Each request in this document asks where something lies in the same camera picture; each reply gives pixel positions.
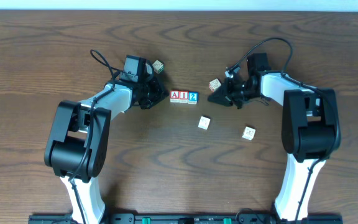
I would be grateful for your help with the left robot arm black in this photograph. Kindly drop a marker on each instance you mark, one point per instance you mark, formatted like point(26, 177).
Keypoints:
point(77, 145)

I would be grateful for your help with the white block blue edge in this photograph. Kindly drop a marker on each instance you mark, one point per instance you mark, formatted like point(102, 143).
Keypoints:
point(204, 122)

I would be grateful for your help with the red letter A block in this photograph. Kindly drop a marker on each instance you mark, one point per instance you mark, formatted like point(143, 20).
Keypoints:
point(174, 96)

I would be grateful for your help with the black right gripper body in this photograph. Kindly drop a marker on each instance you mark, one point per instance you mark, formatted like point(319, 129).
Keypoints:
point(231, 92)

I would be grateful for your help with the red letter I block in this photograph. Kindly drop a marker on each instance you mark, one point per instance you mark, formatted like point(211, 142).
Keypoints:
point(184, 96)

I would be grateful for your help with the white block red side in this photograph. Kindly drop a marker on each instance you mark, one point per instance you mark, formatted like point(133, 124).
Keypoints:
point(214, 84)

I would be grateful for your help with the plain white wooden block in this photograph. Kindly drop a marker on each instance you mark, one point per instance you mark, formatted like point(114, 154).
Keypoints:
point(248, 133)

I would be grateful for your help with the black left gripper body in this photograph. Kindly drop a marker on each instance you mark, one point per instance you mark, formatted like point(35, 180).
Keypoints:
point(153, 91)

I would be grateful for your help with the white block green side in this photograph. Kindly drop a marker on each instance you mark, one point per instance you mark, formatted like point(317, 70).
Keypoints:
point(158, 66)

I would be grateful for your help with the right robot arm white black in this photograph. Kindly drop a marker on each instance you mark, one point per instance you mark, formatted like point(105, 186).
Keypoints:
point(310, 131)

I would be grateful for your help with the black mounting rail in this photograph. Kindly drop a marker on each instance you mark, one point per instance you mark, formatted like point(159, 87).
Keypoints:
point(243, 218)

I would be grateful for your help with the blue number 2 block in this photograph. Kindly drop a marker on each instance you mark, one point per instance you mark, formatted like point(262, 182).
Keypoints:
point(192, 98)

